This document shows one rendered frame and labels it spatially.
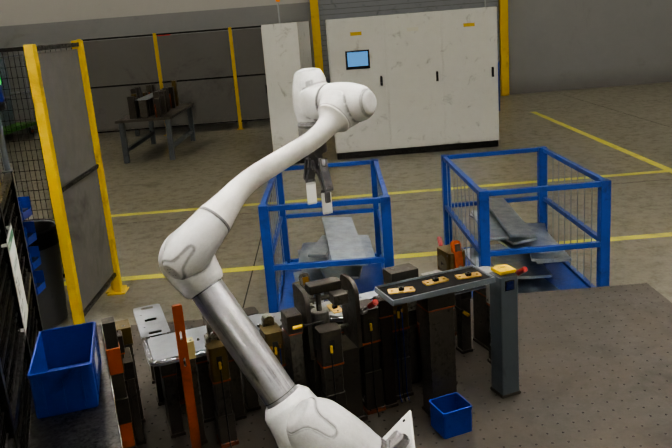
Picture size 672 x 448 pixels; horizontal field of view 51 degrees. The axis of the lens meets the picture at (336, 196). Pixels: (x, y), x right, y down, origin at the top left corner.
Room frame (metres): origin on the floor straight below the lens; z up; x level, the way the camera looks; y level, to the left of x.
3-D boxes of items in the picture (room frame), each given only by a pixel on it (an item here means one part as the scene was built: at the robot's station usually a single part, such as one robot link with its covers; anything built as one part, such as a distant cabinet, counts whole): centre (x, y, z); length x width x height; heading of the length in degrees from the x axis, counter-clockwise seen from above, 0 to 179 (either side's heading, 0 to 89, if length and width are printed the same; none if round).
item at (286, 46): (11.28, 0.56, 1.22); 2.40 x 0.54 x 2.45; 177
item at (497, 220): (4.65, -1.23, 0.47); 1.20 x 0.80 x 0.95; 2
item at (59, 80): (4.93, 1.82, 1.00); 1.04 x 0.14 x 2.00; 0
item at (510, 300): (2.22, -0.54, 0.92); 0.08 x 0.08 x 0.44; 20
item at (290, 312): (2.08, 0.17, 0.91); 0.07 x 0.05 x 0.42; 20
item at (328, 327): (2.02, 0.05, 0.89); 0.09 x 0.08 x 0.38; 20
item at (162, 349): (2.37, 0.02, 1.00); 1.38 x 0.22 x 0.02; 110
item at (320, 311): (2.13, 0.06, 0.94); 0.18 x 0.13 x 0.49; 110
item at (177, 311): (2.02, 0.51, 0.95); 0.03 x 0.01 x 0.50; 110
